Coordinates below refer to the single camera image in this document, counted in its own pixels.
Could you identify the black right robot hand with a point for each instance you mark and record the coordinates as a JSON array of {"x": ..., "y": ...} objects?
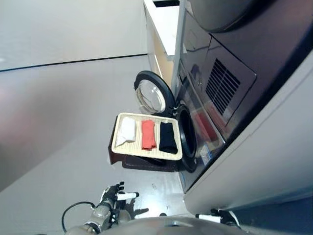
[{"x": 225, "y": 216}]

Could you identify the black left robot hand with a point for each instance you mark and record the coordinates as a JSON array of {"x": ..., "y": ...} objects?
[{"x": 108, "y": 197}]

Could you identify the white cloth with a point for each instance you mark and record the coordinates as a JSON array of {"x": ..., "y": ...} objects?
[{"x": 127, "y": 131}]

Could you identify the red cloth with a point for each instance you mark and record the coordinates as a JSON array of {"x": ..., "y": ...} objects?
[{"x": 148, "y": 134}]

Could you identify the black cloth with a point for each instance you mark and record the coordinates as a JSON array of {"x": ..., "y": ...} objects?
[{"x": 167, "y": 137}]

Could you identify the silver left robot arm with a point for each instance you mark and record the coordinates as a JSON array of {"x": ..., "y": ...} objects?
[{"x": 100, "y": 215}]

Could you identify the dark brown glossy stool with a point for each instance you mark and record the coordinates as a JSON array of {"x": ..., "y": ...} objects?
[{"x": 146, "y": 165}]

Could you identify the white wicker basket tray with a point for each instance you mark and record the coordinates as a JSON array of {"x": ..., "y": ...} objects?
[{"x": 138, "y": 153}]

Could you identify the grey robot torso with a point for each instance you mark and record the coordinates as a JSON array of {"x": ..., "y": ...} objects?
[{"x": 171, "y": 227}]

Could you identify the blue energy label sticker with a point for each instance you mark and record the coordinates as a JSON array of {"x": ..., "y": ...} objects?
[{"x": 206, "y": 153}]

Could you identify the round glass washer door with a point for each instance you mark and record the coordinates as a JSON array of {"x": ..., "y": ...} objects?
[{"x": 168, "y": 93}]

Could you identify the white counter cabinet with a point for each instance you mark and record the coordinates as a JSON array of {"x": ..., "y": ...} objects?
[{"x": 163, "y": 29}]

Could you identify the black square sink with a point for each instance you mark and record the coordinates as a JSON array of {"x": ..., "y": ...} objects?
[{"x": 166, "y": 3}]

